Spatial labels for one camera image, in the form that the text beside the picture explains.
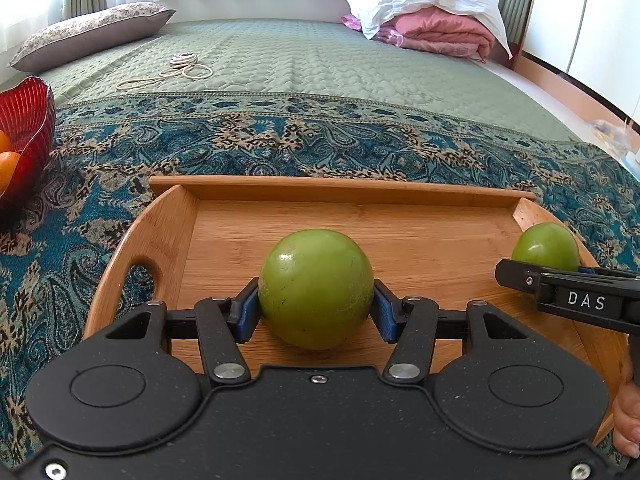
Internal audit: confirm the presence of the person's right hand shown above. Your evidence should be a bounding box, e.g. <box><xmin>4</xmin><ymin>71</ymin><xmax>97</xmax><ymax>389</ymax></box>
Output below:
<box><xmin>613</xmin><ymin>355</ymin><xmax>640</xmax><ymax>456</ymax></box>

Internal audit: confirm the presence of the teal paisley blanket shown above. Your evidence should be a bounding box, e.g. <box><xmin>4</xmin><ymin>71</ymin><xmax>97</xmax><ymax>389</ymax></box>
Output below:
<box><xmin>0</xmin><ymin>92</ymin><xmax>640</xmax><ymax>480</ymax></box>

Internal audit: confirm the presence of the white bed headboard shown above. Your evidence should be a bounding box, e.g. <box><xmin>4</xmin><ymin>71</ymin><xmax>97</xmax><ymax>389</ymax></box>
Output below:
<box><xmin>150</xmin><ymin>0</ymin><xmax>352</xmax><ymax>24</ymax></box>

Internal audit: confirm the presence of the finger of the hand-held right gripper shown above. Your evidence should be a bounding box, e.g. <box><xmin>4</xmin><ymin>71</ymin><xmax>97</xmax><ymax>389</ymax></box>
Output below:
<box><xmin>550</xmin><ymin>265</ymin><xmax>640</xmax><ymax>284</ymax></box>
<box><xmin>495</xmin><ymin>258</ymin><xmax>552</xmax><ymax>307</ymax></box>

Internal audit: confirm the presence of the wooden tray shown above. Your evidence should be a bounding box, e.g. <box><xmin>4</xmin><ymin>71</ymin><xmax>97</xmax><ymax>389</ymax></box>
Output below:
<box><xmin>82</xmin><ymin>176</ymin><xmax>630</xmax><ymax>448</ymax></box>

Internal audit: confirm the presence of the grey floral pillow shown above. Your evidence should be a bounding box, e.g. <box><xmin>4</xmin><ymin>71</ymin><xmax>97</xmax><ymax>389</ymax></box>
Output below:
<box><xmin>9</xmin><ymin>2</ymin><xmax>177</xmax><ymax>72</ymax></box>

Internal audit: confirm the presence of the green quilted bedspread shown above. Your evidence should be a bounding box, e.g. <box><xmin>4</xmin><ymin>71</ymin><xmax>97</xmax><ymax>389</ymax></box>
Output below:
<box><xmin>37</xmin><ymin>19</ymin><xmax>585</xmax><ymax>145</ymax></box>

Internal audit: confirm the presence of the white wardrobe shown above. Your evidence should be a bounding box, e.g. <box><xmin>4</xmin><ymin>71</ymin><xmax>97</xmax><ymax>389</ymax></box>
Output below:
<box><xmin>520</xmin><ymin>0</ymin><xmax>640</xmax><ymax>128</ymax></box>

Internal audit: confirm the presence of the clear plastic bag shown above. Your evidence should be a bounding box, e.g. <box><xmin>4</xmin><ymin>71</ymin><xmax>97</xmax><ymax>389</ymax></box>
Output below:
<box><xmin>590</xmin><ymin>118</ymin><xmax>627</xmax><ymax>144</ymax></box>

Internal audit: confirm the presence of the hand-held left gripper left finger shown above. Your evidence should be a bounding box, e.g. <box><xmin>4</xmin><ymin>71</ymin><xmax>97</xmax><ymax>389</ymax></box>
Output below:
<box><xmin>89</xmin><ymin>279</ymin><xmax>262</xmax><ymax>387</ymax></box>

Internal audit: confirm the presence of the beige rope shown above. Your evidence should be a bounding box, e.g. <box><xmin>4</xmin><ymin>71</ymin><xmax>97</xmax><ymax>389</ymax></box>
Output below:
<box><xmin>116</xmin><ymin>62</ymin><xmax>214</xmax><ymax>92</ymax></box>

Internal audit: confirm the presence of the pink folded blanket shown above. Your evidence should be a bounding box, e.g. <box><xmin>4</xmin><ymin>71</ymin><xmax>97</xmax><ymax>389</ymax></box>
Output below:
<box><xmin>341</xmin><ymin>6</ymin><xmax>497</xmax><ymax>64</ymax></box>

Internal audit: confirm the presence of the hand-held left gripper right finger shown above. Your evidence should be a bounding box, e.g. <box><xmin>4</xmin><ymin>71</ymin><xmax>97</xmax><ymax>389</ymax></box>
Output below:
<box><xmin>372</xmin><ymin>279</ymin><xmax>540</xmax><ymax>386</ymax></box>

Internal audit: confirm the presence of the large green apple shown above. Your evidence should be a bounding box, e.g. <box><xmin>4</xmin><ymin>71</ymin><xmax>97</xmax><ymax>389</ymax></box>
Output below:
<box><xmin>258</xmin><ymin>229</ymin><xmax>376</xmax><ymax>351</ymax></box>

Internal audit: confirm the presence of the red glass bowl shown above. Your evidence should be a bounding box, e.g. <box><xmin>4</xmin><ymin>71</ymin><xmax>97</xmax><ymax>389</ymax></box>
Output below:
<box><xmin>0</xmin><ymin>76</ymin><xmax>57</xmax><ymax>207</ymax></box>

